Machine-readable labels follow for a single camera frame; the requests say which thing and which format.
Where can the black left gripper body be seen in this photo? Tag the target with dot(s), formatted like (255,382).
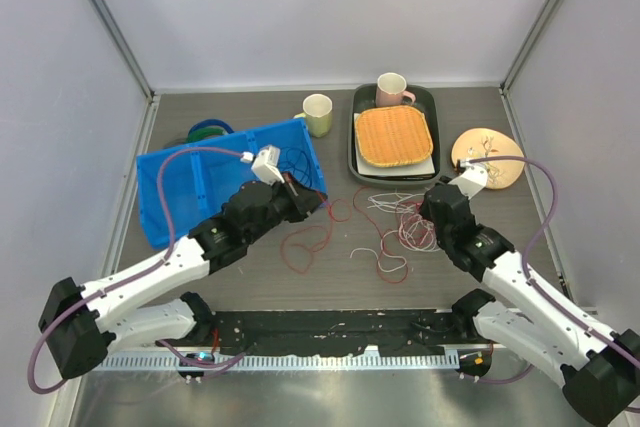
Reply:
(278,212)

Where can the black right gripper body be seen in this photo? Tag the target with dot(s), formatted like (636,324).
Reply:
(426,211)

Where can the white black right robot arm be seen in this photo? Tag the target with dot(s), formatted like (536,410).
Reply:
(596,368)

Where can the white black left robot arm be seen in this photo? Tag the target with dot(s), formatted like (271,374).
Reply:
(82,324)

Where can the white square plate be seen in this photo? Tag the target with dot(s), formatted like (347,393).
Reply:
(424,168)

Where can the blue plastic compartment bin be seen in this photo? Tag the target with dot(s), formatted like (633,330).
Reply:
(196,184)

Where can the beige plate with bird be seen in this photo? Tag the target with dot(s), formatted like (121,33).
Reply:
(485,143)

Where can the light green ceramic mug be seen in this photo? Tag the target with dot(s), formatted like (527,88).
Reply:
(317,110)

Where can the woven orange basket tray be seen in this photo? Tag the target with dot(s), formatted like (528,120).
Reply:
(393,136)

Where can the dark grey serving tray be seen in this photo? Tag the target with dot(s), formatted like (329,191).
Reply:
(363,99)

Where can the pink ceramic mug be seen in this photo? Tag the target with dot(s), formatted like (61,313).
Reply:
(392,90)

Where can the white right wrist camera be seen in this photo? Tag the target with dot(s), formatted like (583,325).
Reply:
(472,177)

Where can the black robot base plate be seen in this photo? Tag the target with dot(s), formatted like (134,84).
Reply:
(333,333)

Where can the white slotted cable duct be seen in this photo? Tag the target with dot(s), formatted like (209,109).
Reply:
(370,360)

